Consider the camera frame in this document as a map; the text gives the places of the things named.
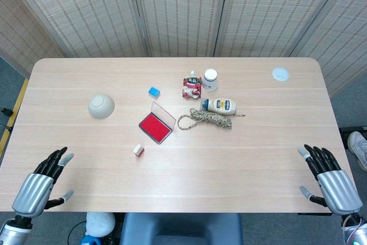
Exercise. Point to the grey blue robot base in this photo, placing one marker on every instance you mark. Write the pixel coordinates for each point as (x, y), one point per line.
(180, 229)

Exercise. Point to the mayonnaise squeeze bottle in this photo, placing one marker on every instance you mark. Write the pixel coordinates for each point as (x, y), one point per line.
(222, 105)

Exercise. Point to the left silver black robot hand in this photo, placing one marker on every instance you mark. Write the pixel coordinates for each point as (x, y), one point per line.
(33, 192)

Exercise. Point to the blue plastic part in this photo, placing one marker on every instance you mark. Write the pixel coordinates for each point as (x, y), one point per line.
(89, 240)

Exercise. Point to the grey sneaker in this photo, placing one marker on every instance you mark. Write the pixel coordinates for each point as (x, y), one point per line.
(358, 147)

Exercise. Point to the white plastic shell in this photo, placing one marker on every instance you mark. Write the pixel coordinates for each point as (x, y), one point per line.
(100, 224)

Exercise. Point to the beige ceramic bowl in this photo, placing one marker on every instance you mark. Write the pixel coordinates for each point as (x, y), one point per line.
(101, 106)

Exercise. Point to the woven folding screen panel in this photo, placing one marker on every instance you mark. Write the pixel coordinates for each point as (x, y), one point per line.
(344, 41)
(180, 12)
(80, 12)
(272, 12)
(17, 35)

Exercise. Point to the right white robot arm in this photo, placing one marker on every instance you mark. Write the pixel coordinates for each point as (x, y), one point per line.
(357, 232)

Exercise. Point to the small red-white block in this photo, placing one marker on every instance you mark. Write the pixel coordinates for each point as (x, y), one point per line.
(138, 150)

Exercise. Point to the red snack pouch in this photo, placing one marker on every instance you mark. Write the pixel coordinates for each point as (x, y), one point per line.
(191, 87)

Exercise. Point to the black table foot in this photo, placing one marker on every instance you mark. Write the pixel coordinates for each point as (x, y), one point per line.
(351, 129)

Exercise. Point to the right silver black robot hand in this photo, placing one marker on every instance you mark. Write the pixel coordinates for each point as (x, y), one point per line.
(341, 190)

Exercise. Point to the yellow floor tape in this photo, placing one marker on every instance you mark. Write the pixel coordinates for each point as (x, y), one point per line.
(14, 113)

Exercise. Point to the white paper cup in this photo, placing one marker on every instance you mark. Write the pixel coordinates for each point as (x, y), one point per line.
(210, 81)

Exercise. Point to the small blue eraser box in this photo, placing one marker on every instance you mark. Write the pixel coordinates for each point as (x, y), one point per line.
(154, 92)

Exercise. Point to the red box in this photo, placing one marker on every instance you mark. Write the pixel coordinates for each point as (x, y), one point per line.
(155, 126)

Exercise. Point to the black floor caster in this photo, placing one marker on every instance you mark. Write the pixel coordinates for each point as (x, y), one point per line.
(5, 111)

